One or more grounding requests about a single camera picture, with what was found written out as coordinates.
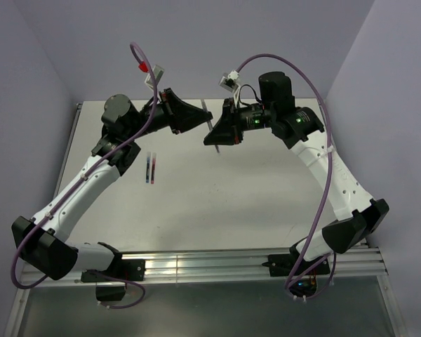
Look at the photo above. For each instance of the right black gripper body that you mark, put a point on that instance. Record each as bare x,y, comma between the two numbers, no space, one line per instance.
237,120

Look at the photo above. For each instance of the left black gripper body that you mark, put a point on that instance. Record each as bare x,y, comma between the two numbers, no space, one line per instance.
170,119

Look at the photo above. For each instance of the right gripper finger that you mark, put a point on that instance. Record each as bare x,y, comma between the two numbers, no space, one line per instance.
225,124
226,137

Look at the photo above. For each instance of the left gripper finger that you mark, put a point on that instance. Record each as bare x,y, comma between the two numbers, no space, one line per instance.
184,125
185,111

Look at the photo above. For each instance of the clear capped pen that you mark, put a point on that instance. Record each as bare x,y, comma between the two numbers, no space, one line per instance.
209,123

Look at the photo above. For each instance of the red pen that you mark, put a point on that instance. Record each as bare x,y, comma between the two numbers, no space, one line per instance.
153,168

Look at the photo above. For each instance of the blue pen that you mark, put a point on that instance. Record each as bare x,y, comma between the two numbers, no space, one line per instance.
147,167

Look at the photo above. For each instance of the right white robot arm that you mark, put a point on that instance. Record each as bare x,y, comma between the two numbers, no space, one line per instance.
357,213

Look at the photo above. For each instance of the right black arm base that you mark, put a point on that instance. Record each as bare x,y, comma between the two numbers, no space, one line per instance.
280,265

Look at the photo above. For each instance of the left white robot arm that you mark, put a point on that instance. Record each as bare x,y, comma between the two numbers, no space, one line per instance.
42,240

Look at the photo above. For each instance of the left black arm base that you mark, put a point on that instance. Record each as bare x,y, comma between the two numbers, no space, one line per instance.
114,283

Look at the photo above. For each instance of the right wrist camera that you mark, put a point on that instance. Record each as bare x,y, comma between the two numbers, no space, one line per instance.
231,82

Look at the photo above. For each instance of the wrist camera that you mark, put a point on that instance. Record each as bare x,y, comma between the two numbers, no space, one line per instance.
231,82
157,71

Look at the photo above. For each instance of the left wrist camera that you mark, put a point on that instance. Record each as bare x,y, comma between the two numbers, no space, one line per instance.
157,71

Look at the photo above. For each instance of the aluminium mounting rail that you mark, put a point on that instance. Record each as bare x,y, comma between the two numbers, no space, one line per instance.
183,267

